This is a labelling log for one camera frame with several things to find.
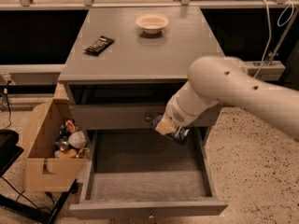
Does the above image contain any black snack bar on counter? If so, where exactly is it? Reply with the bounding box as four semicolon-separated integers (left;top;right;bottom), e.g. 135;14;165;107
85;35;115;55

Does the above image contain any colourful snack pack in box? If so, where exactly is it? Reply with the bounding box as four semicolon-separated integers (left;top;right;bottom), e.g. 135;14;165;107
59;119;78;136

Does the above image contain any metal can in box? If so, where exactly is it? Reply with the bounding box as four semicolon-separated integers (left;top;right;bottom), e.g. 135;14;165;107
59;141;69;151

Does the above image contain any white paper bowl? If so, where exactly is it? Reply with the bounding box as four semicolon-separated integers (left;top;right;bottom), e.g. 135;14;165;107
135;13;169;35

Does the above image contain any cardboard box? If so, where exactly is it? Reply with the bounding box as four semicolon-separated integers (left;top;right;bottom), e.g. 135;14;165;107
22;98;90;193

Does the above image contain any open grey middle drawer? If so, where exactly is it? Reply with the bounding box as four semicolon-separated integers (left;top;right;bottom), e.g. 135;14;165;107
69;128;228;219

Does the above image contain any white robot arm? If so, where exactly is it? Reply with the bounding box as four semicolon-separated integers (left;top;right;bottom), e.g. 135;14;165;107
152;56;299;144

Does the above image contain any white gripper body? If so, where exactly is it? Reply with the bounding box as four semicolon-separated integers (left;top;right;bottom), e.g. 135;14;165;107
164;82;219;127

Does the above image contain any white crumpled bag in box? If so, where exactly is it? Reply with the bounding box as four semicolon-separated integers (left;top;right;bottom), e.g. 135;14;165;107
68;131;87;149

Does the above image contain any closed grey top drawer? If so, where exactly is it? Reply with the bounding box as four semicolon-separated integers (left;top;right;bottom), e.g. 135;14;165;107
69;101;224;131

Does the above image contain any grey wooden drawer cabinet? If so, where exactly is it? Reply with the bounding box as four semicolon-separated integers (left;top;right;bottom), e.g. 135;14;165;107
57;6;236;220

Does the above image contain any dark blue rxbar wrapper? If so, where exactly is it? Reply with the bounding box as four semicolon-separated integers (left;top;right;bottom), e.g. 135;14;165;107
151;115;190;146

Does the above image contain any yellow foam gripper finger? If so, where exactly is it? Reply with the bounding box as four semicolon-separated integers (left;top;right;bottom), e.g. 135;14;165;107
155;115;176;135

